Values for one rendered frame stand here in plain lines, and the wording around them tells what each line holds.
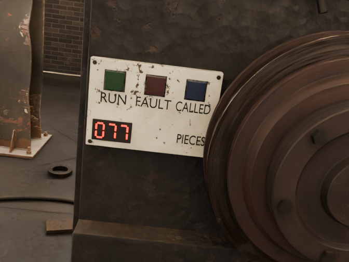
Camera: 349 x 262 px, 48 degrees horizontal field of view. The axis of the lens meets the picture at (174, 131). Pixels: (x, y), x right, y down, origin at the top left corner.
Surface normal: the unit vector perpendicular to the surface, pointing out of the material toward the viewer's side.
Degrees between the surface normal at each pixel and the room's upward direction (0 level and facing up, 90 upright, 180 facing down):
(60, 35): 90
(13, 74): 90
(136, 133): 90
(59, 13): 90
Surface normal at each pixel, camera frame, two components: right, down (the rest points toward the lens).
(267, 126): -0.74, -0.33
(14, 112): 0.00, 0.30
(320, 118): -0.53, -0.81
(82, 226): 0.12, -0.95
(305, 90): -0.41, -0.62
